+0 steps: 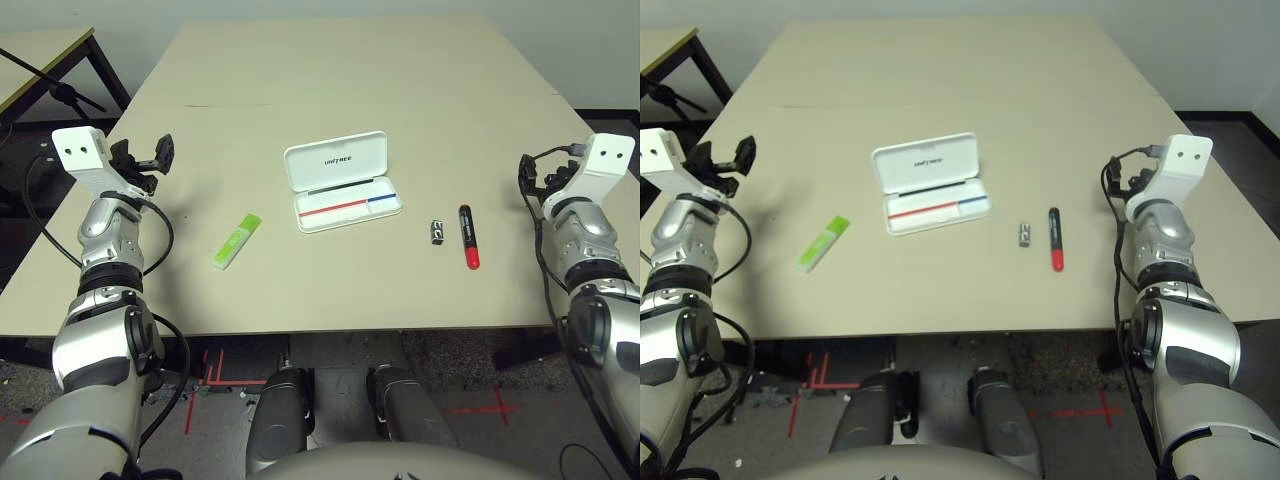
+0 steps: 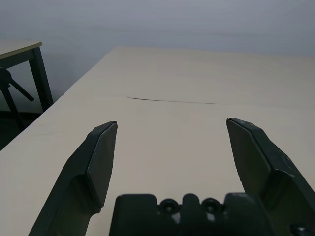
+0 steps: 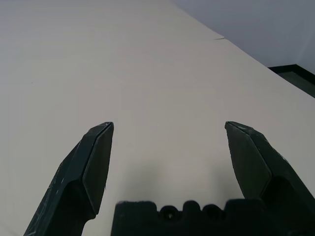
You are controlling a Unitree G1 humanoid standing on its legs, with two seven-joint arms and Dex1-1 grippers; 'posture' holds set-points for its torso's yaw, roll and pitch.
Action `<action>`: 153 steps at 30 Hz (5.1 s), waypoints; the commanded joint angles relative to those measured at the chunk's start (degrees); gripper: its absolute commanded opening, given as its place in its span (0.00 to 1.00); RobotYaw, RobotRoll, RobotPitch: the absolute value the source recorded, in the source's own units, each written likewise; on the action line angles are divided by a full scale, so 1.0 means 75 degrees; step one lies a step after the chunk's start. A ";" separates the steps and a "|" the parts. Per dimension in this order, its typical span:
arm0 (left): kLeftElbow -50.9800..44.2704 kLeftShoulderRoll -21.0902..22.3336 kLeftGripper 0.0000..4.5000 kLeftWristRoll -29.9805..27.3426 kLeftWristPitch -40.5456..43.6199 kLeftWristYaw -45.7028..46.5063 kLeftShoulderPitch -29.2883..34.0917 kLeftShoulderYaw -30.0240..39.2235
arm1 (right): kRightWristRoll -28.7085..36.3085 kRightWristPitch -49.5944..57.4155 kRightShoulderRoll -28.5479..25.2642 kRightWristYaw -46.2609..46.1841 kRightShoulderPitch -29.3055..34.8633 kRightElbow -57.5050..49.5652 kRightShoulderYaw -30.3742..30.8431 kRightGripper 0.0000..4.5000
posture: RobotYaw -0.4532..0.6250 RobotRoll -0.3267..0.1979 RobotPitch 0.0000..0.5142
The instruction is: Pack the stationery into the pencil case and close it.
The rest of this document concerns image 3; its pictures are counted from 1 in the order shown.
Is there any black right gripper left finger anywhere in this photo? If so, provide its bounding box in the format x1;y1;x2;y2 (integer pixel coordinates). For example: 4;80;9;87
23;121;114;236

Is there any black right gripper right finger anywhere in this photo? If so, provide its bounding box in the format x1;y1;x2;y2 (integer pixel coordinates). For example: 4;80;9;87
224;120;315;236

